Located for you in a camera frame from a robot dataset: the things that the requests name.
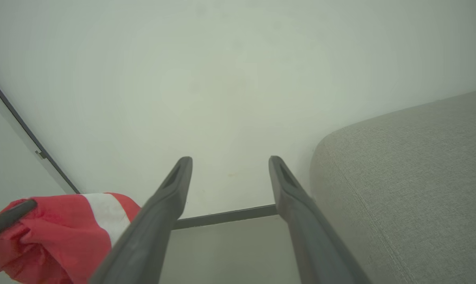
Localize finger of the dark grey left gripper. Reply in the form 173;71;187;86
0;199;37;243

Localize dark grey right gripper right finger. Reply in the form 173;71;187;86
269;156;372;284

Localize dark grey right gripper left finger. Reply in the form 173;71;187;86
89;157;193;284

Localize red garment with white band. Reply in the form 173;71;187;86
0;192;142;284

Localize dark grey baseboard strip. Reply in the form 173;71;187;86
172;204;278;230
0;71;81;194

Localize grey fabric sofa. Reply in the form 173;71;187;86
310;88;476;284

